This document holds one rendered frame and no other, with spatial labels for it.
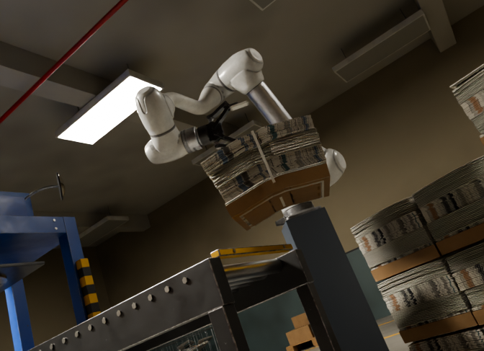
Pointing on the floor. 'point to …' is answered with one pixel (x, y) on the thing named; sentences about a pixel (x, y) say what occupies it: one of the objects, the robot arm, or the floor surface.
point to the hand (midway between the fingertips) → (250, 119)
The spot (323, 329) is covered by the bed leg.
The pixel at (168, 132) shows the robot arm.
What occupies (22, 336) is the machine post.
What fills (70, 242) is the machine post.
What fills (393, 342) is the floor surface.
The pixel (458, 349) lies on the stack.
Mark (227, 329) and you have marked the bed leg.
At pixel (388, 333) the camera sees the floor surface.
